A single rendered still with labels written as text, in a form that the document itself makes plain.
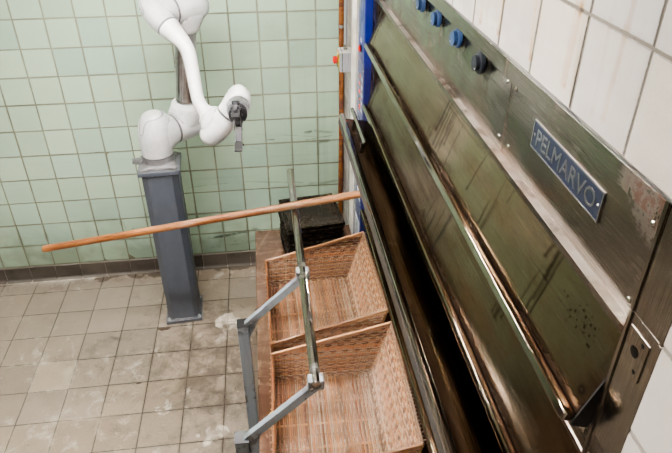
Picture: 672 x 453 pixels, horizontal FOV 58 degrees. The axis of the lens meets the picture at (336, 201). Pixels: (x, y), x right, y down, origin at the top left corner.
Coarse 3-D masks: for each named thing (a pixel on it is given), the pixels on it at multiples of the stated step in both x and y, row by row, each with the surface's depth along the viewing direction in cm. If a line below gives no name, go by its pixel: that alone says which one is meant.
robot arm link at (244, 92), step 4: (232, 88) 252; (236, 88) 251; (240, 88) 251; (244, 88) 253; (228, 92) 252; (232, 92) 249; (236, 92) 248; (240, 92) 248; (244, 92) 249; (248, 92) 253; (228, 96) 249; (232, 96) 247; (244, 96) 248; (248, 96) 250; (224, 100) 250; (228, 100) 247; (248, 100) 249; (220, 104) 253; (224, 104) 250; (220, 108) 252; (224, 108) 250; (220, 112) 252; (224, 112) 251; (224, 116) 251; (228, 116) 251
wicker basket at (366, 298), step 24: (336, 240) 283; (360, 240) 284; (288, 264) 286; (312, 264) 288; (360, 264) 279; (312, 288) 289; (336, 288) 288; (360, 288) 273; (288, 312) 274; (312, 312) 274; (336, 312) 274; (360, 312) 268; (384, 312) 238; (288, 336) 262
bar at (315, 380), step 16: (288, 176) 262; (304, 256) 214; (304, 272) 206; (288, 288) 210; (304, 288) 198; (272, 304) 212; (304, 304) 192; (240, 320) 217; (256, 320) 215; (304, 320) 186; (240, 336) 217; (240, 352) 221; (320, 384) 166; (256, 400) 240; (288, 400) 171; (304, 400) 170; (256, 416) 241; (272, 416) 172; (240, 432) 177; (256, 432) 174; (240, 448) 176; (256, 448) 251
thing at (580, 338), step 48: (384, 48) 220; (432, 96) 168; (432, 144) 160; (480, 144) 136; (480, 192) 131; (480, 240) 126; (528, 240) 110; (528, 288) 107; (576, 288) 96; (528, 336) 102; (576, 336) 93; (576, 384) 91
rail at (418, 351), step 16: (352, 144) 229; (368, 192) 200; (368, 208) 193; (384, 240) 176; (384, 256) 171; (400, 288) 158; (400, 304) 153; (416, 336) 143; (416, 352) 139; (432, 384) 131; (432, 400) 127; (448, 432) 121; (448, 448) 118
